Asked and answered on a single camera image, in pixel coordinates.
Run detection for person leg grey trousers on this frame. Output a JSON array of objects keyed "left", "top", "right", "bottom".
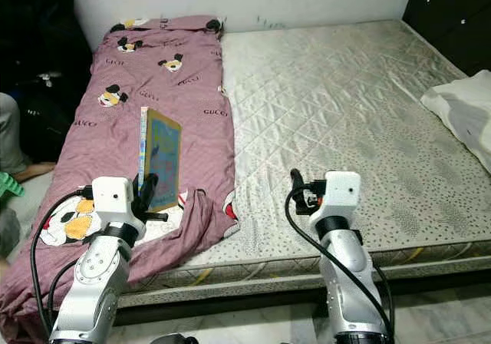
[
  {"left": 0, "top": 206, "right": 20, "bottom": 276},
  {"left": 0, "top": 91, "right": 56, "bottom": 182}
]

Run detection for mauve cartoon print blanket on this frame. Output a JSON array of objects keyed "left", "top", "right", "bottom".
[{"left": 0, "top": 15, "right": 239, "bottom": 344}]

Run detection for white quilted mattress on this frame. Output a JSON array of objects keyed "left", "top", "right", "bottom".
[{"left": 123, "top": 19, "right": 491, "bottom": 306}]

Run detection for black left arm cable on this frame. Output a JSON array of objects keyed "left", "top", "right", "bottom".
[{"left": 31, "top": 183, "right": 97, "bottom": 337}]

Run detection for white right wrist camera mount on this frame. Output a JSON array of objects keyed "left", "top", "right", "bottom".
[{"left": 322, "top": 170, "right": 364, "bottom": 220}]

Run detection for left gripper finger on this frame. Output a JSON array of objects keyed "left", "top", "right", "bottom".
[{"left": 137, "top": 173, "right": 159, "bottom": 215}]

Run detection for white printed pillow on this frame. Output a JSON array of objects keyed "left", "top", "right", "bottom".
[{"left": 420, "top": 69, "right": 491, "bottom": 176}]

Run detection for colourful children's picture book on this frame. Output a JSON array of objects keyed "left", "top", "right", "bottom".
[{"left": 138, "top": 107, "right": 183, "bottom": 214}]

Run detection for black tufted headboard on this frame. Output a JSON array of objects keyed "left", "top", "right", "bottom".
[{"left": 403, "top": 0, "right": 491, "bottom": 76}]

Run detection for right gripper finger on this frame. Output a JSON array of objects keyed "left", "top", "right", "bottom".
[{"left": 288, "top": 167, "right": 308, "bottom": 213}]

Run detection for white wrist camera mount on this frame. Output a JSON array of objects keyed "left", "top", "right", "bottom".
[
  {"left": 92, "top": 177, "right": 145, "bottom": 230},
  {"left": 322, "top": 170, "right": 364, "bottom": 220}
]

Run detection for green plastic stool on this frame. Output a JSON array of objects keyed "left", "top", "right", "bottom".
[{"left": 0, "top": 171, "right": 25, "bottom": 199}]

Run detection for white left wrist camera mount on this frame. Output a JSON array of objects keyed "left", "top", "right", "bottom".
[{"left": 92, "top": 177, "right": 145, "bottom": 230}]

